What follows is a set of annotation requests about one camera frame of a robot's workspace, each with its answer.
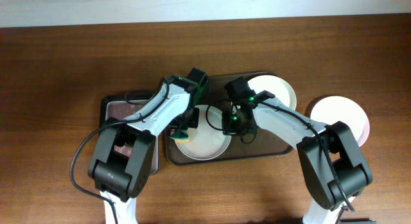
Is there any yellow green sponge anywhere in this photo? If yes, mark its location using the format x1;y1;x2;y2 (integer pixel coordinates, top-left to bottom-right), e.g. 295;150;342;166
170;129;190;144

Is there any pinkish white plate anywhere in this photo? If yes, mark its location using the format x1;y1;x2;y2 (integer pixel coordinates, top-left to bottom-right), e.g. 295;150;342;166
310;96;371;147

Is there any pale green plate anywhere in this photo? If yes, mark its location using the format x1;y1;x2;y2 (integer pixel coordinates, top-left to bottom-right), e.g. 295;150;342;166
174;105;231;160

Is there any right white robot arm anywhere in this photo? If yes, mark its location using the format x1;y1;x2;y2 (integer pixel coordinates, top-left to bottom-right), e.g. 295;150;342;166
222;90;372;223

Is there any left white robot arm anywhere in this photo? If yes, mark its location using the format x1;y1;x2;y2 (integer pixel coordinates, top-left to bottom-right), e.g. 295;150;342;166
88;73;208;223

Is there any large brown serving tray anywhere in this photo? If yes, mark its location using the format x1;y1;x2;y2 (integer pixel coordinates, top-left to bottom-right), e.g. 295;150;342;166
164;72;293;166

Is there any small soapy water tray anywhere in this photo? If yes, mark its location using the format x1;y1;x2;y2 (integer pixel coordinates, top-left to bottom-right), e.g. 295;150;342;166
99;92;159;175

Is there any cream white plate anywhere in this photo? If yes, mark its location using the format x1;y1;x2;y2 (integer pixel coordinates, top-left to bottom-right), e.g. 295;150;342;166
248;74;297;110

